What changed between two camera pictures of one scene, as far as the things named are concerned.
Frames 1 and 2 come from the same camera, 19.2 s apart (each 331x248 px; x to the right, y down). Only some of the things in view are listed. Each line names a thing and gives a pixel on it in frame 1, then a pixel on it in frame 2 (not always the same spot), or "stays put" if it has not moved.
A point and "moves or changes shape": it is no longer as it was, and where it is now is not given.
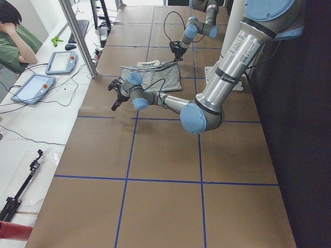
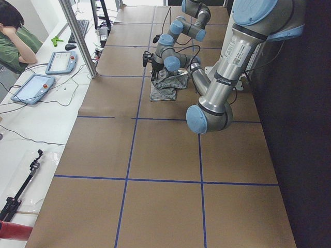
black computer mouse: [70, 47] stays put
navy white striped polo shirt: [156, 76] moves or changes shape
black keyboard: [84, 26] stays put
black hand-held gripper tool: [11, 202] stays put
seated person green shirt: [17, 45] stays put
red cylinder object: [14, 231] stays put
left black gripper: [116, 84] -> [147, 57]
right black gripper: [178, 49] -> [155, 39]
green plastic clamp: [56, 39] stays put
